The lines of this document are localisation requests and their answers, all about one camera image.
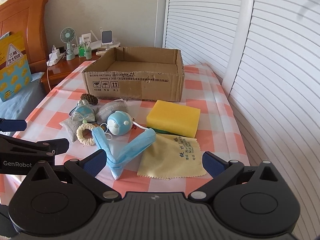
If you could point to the blue face mask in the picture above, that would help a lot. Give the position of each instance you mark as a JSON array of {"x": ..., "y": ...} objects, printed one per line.
[{"x": 118, "y": 155}]

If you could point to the orange white checkered tablecloth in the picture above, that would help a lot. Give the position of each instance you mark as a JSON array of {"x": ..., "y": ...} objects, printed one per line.
[{"x": 217, "y": 130}]

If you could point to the blue white round plush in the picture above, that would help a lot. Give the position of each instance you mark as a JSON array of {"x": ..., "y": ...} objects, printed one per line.
[{"x": 119, "y": 123}]

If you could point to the grey sachet bag with lace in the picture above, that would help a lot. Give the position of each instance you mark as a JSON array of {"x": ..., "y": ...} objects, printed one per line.
[{"x": 106, "y": 110}]

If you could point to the white power strip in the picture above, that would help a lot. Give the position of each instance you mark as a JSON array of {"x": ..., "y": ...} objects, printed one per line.
[{"x": 54, "y": 57}]

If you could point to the blue patterned sachet pouch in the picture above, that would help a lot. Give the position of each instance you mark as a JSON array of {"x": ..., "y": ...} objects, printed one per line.
[{"x": 83, "y": 112}]

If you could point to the yellow green sponge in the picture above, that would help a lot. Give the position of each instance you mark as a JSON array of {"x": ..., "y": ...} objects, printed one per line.
[{"x": 174, "y": 118}]

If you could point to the brown cardboard box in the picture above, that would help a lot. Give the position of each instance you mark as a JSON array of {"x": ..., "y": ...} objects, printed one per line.
[{"x": 136, "y": 73}]

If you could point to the white remote control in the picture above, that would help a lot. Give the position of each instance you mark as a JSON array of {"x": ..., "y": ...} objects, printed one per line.
[{"x": 101, "y": 52}]

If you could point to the wooden nightstand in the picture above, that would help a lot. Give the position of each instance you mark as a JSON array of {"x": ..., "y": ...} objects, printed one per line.
[{"x": 56, "y": 73}]

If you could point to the yellow microfiber cloth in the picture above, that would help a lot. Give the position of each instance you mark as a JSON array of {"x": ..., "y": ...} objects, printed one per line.
[{"x": 172, "y": 156}]

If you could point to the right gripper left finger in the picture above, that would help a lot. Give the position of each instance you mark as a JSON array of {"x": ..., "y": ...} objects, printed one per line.
[{"x": 83, "y": 173}]

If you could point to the green desk fan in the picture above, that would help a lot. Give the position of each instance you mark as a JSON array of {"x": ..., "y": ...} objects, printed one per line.
[{"x": 67, "y": 36}]

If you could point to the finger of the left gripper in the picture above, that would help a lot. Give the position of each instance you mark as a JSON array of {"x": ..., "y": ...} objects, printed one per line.
[
  {"x": 9, "y": 125},
  {"x": 12, "y": 147}
]

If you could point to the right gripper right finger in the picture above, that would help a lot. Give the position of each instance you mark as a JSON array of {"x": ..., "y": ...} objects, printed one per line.
[{"x": 224, "y": 174}]

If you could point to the green bottle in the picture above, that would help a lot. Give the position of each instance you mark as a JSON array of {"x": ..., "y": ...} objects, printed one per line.
[{"x": 81, "y": 50}]

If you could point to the phone on white stand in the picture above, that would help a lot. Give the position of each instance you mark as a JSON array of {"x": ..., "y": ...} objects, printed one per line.
[{"x": 107, "y": 39}]

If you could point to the wooden headboard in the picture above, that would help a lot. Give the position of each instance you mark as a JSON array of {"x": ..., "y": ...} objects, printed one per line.
[{"x": 27, "y": 16}]

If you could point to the white louvered wardrobe door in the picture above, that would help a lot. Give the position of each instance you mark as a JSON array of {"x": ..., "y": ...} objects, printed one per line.
[{"x": 266, "y": 54}]

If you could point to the yellow snack bag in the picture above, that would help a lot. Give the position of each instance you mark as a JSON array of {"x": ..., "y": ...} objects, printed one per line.
[{"x": 15, "y": 72}]

